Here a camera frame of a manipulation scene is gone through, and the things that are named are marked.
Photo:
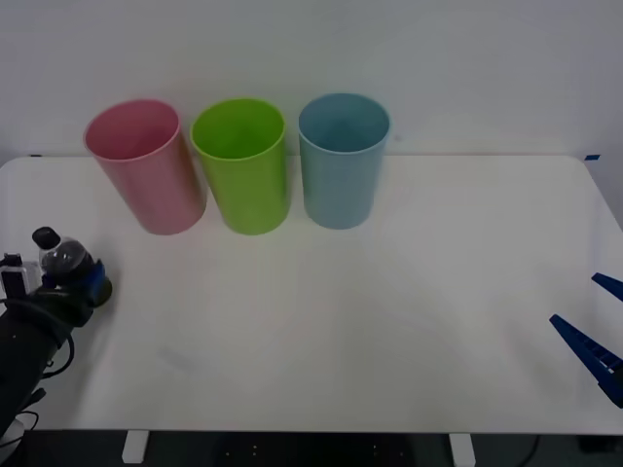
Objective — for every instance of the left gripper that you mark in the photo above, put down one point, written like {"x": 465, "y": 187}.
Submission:
{"x": 65, "y": 304}

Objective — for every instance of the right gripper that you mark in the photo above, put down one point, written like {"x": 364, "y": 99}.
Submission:
{"x": 618, "y": 386}

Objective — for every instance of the dark drink bottle black cap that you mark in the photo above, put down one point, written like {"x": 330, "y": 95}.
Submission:
{"x": 63, "y": 258}

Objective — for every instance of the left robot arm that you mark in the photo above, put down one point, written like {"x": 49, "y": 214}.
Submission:
{"x": 19, "y": 355}

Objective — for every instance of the pink plastic waste bin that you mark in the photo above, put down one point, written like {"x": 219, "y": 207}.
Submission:
{"x": 156, "y": 190}

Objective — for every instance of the green plastic waste bin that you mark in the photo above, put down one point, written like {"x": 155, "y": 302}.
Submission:
{"x": 250, "y": 194}

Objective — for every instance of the pale blue plastic waste bin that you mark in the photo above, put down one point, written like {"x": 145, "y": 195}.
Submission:
{"x": 338, "y": 190}

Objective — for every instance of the white table leg bracket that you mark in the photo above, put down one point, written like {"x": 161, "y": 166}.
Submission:
{"x": 462, "y": 450}
{"x": 134, "y": 446}

